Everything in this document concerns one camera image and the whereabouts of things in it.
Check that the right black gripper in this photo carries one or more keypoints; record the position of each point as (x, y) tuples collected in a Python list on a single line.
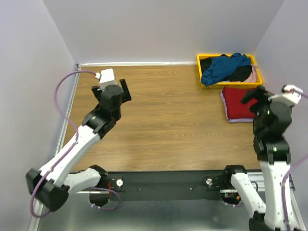
[(259, 92)]

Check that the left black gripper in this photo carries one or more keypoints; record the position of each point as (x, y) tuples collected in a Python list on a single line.
[(126, 95)]

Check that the red t shirt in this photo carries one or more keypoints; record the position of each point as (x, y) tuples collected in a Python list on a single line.
[(235, 108)]

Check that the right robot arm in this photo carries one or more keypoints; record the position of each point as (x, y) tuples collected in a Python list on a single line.
[(239, 179)]

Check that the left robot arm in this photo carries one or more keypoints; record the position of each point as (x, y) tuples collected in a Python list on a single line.
[(52, 183)]

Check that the pink t shirt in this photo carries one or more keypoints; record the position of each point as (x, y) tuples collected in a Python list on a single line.
[(253, 76)]

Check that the black t shirt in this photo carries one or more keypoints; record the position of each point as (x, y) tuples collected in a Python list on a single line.
[(240, 75)]

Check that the folded purple t shirt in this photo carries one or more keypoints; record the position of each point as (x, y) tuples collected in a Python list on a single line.
[(238, 120)]

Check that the yellow plastic bin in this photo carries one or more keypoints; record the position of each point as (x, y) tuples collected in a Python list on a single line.
[(230, 84)]

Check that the blue t shirt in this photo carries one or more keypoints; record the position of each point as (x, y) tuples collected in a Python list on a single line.
[(217, 68)]

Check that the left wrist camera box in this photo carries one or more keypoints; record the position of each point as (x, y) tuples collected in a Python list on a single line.
[(107, 77)]

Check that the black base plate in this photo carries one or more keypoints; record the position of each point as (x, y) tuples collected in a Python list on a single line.
[(171, 185)]

